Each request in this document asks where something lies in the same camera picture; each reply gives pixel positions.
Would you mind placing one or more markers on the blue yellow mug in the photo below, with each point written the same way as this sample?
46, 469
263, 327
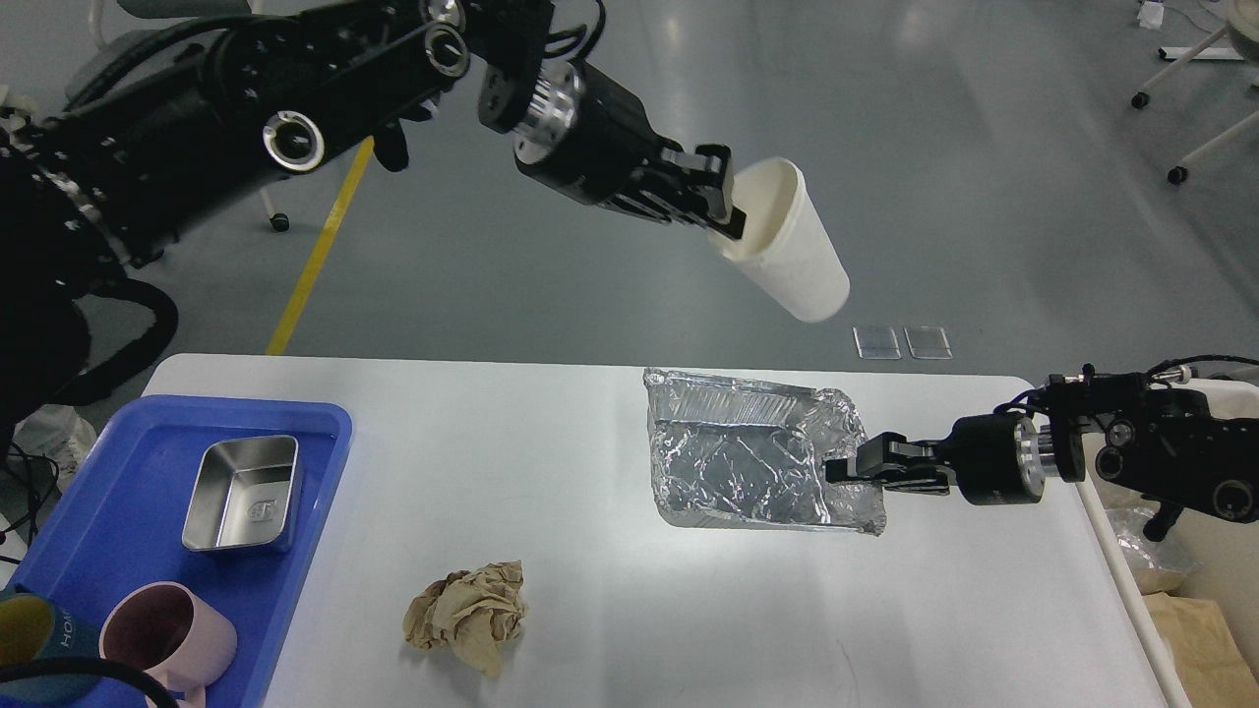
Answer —
35, 628

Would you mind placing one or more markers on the stainless steel rectangular tray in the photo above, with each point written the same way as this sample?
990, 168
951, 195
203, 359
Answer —
245, 497

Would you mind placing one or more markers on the clear floor plate right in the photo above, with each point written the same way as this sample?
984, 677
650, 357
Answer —
928, 342

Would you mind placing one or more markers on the brown paper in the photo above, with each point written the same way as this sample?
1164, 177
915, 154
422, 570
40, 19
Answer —
1208, 663
472, 613

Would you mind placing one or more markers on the clear floor plate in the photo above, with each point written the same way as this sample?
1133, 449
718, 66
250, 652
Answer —
877, 342
928, 342

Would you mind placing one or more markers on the aluminium foil container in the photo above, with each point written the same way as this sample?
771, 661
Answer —
727, 453

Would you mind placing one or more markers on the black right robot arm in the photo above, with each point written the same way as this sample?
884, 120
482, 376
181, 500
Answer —
1148, 431

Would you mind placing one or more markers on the person in white clothes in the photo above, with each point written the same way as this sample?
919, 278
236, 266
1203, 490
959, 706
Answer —
61, 434

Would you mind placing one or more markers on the brown paper in bin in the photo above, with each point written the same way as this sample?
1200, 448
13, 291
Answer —
1208, 663

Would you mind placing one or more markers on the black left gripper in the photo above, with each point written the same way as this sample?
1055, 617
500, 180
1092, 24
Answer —
589, 138

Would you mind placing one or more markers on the white plastic bin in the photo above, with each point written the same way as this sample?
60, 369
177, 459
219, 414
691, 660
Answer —
1227, 552

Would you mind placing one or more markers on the clear floor plate left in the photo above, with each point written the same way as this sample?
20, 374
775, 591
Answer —
877, 342

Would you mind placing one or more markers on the blue plastic tray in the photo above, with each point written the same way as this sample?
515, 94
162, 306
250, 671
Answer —
120, 525

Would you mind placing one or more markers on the pink mug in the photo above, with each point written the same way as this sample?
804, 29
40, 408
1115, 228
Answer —
172, 635

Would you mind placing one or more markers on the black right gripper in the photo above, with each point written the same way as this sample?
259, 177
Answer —
993, 459

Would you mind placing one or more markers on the white paper cup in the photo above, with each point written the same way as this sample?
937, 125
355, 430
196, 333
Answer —
784, 249

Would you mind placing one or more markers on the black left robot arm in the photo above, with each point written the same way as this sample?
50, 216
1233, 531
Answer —
190, 118

